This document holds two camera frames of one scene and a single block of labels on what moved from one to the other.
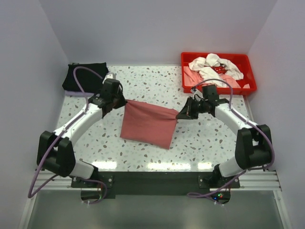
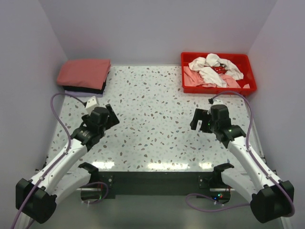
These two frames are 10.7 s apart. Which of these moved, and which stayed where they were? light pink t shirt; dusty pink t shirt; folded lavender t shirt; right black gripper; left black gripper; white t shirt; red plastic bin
Moved: left black gripper; dusty pink t shirt; right black gripper
Stayed: white t shirt; red plastic bin; light pink t shirt; folded lavender t shirt
